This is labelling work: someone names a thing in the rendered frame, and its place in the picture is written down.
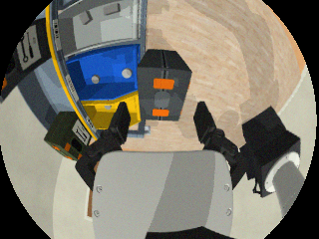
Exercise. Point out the yellow flat bar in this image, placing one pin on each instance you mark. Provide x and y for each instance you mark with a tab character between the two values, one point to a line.
58	69

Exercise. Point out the blue bin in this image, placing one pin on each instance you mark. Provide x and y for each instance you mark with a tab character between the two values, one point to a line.
108	66

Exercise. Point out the yellow open bin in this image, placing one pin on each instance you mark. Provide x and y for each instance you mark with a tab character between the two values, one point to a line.
101	117

